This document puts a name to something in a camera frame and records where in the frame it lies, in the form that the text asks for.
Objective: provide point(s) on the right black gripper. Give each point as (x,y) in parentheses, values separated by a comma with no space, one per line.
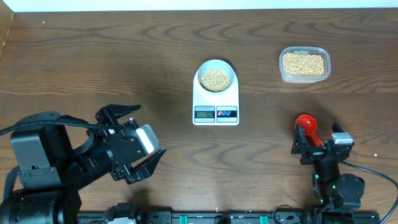
(300,146)

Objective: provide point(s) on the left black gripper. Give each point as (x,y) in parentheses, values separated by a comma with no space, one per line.
(106,112)

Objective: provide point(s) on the red measuring scoop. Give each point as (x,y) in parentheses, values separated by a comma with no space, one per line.
(309,126)

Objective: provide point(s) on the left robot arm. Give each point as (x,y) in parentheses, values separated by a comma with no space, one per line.
(58,155)

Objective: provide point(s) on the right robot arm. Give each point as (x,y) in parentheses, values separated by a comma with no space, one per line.
(336,191)

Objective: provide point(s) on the white digital kitchen scale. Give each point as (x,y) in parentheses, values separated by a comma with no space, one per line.
(215,109)

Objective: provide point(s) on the soybeans in bowl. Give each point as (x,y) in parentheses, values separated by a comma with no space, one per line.
(215,80)

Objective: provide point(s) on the pale blue-grey bowl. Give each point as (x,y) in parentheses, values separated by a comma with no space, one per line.
(219,65)

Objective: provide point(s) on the soybeans in container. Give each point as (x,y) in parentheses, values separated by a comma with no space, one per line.
(303,65)

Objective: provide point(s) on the clear plastic container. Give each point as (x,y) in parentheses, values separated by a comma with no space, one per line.
(305,51)

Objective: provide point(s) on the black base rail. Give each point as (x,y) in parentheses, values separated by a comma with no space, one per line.
(129,213)

